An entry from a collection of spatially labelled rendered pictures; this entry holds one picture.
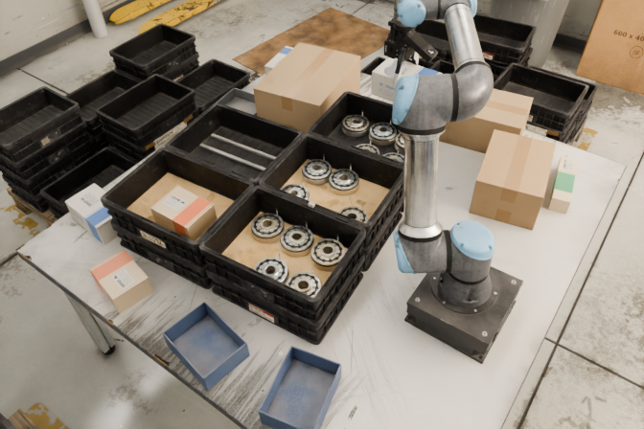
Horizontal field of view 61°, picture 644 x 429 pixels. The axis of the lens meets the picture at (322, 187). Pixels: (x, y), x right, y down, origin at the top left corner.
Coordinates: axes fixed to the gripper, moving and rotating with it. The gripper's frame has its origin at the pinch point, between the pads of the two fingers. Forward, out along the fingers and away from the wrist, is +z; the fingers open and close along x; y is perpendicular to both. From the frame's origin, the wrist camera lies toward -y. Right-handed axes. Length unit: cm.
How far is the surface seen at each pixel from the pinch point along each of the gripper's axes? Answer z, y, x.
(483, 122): 26.1, -20.6, -26.5
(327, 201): 27.7, 5.1, 40.2
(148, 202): 27, 55, 74
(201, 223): 23, 29, 74
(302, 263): 28, -4, 66
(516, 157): 25.0, -38.8, -12.1
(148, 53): 60, 184, -28
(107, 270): 33, 48, 99
